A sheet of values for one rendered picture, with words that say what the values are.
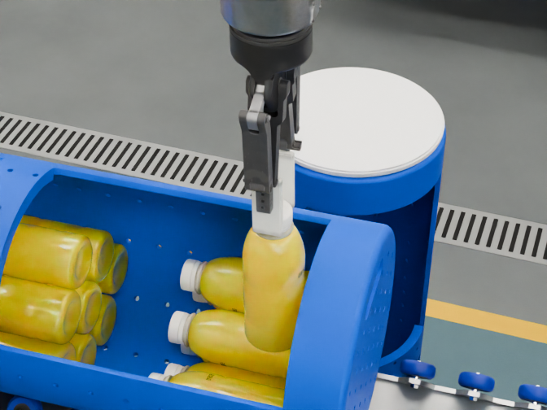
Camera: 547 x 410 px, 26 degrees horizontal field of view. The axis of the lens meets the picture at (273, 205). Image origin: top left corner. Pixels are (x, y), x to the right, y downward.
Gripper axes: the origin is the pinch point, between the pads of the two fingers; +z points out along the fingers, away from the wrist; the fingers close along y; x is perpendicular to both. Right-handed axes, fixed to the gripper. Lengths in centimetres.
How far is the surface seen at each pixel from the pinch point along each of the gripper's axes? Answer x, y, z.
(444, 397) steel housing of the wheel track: -18.0, 14.6, 41.4
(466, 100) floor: 3, 217, 134
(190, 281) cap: 13.2, 8.6, 23.2
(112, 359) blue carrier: 23.9, 6.4, 37.8
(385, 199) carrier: -4, 45, 36
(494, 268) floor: -16, 143, 134
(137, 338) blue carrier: 21.8, 10.1, 36.9
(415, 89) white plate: -4, 66, 30
